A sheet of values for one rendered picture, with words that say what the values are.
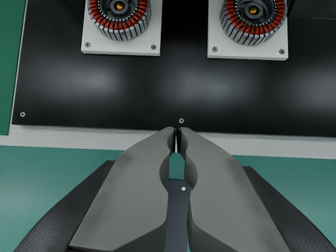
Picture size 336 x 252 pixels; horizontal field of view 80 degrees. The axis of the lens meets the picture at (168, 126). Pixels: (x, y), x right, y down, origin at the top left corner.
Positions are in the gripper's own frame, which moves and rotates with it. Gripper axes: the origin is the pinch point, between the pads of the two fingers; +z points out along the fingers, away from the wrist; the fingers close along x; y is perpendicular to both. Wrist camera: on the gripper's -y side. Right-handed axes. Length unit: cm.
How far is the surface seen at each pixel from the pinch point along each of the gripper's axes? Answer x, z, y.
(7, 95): -33.4, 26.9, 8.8
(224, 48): 9.1, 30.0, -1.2
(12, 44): -33.8, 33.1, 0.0
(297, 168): 71, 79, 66
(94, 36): -15.7, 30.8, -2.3
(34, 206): -73, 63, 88
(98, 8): -13.9, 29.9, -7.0
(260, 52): 16.0, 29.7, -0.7
